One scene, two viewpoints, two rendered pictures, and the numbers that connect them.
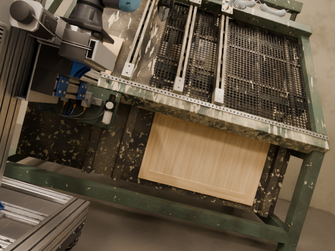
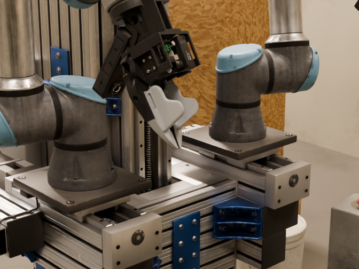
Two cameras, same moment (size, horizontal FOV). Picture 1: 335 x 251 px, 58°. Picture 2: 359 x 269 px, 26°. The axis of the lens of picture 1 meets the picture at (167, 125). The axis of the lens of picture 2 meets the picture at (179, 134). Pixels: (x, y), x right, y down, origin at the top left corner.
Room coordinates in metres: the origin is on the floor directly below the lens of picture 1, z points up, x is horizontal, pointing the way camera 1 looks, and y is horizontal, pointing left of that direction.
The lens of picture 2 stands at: (2.64, -0.51, 1.66)
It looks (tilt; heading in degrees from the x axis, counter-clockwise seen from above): 18 degrees down; 136
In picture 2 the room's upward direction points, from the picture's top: straight up
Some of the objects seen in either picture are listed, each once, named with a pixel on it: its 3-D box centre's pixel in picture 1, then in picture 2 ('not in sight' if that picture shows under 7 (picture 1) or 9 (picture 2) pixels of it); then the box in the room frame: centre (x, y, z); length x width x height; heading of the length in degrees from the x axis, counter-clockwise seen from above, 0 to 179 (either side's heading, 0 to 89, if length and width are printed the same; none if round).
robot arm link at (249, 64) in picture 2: not in sight; (241, 72); (1.35, 0.96, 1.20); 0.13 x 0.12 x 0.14; 62
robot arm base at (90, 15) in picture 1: (87, 16); (80, 157); (1.33, 0.46, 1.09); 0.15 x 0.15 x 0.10
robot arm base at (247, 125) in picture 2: not in sight; (237, 116); (1.35, 0.96, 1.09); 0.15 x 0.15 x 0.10
